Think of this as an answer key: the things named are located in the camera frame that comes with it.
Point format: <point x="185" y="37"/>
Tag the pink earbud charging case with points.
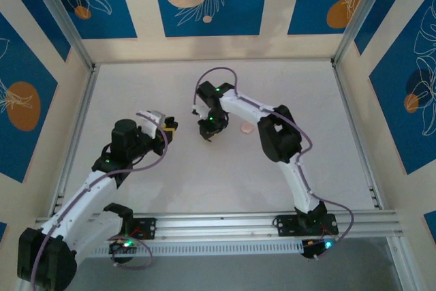
<point x="246" y="129"/>

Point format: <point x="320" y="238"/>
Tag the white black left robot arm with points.
<point x="85" y="199"/>

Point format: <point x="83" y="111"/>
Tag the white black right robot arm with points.
<point x="293" y="175"/>

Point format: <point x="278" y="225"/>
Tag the small electronics board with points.
<point x="316" y="246"/>
<point x="124" y="246"/>

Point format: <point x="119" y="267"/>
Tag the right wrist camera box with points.
<point x="200" y="110"/>

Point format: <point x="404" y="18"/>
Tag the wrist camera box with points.
<point x="200" y="110"/>
<point x="151" y="117"/>

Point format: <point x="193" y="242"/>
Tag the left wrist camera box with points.
<point x="151" y="117"/>

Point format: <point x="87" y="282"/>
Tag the aluminium side rail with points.
<point x="357" y="134"/>
<point x="76" y="134"/>

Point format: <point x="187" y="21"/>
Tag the wide aluminium mounting rail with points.
<point x="218" y="224"/>

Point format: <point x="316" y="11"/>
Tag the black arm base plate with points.
<point x="146" y="228"/>
<point x="286" y="225"/>

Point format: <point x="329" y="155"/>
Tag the aluminium frame post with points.
<point x="366" y="15"/>
<point x="403" y="263"/>
<point x="61" y="18"/>

